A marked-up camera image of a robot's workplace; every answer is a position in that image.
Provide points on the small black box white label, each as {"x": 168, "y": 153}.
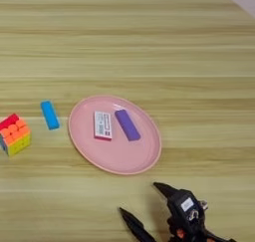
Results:
{"x": 184, "y": 207}

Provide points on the purple rectangular block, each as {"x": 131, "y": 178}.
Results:
{"x": 127, "y": 124}

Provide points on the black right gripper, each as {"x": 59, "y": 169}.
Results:
{"x": 189, "y": 234}

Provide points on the white red eraser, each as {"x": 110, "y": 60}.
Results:
{"x": 103, "y": 125}

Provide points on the pink round plate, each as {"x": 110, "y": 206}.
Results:
{"x": 116, "y": 149}

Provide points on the blue rectangular block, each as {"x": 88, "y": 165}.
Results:
{"x": 50, "y": 115}

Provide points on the multicoloured puzzle cube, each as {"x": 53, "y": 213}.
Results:
{"x": 15, "y": 134}

